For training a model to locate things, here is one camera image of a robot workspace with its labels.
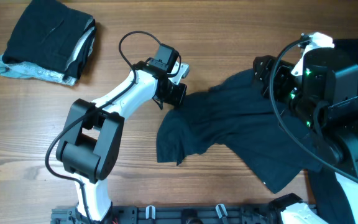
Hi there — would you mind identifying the black t-shirt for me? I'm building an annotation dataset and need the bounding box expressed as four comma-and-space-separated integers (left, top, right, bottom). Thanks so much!
156, 69, 322, 194

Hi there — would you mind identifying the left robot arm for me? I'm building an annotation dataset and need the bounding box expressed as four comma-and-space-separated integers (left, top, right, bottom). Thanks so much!
52, 44, 189, 223

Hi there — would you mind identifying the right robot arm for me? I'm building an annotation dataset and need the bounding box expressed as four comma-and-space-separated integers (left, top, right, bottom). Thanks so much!
253, 47, 358, 223

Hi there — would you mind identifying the folded black clothes stack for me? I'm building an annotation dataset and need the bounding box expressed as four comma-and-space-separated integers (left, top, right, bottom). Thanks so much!
2, 0, 96, 79

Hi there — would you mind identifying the pile of black shirts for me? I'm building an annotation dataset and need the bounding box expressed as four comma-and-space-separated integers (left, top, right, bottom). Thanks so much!
296, 39, 358, 223

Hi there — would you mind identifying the left white rail clip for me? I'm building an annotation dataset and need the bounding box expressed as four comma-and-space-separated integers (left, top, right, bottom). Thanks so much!
145, 205, 156, 220

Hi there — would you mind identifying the white rail clip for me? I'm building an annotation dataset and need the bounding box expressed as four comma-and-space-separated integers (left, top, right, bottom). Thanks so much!
145, 205, 156, 220
215, 203, 227, 220

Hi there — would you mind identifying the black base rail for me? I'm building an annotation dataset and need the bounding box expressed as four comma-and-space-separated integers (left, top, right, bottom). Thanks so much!
50, 203, 321, 224

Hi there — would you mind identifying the right white rail clip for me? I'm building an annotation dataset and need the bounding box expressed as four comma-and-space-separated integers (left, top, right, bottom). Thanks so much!
215, 203, 227, 220

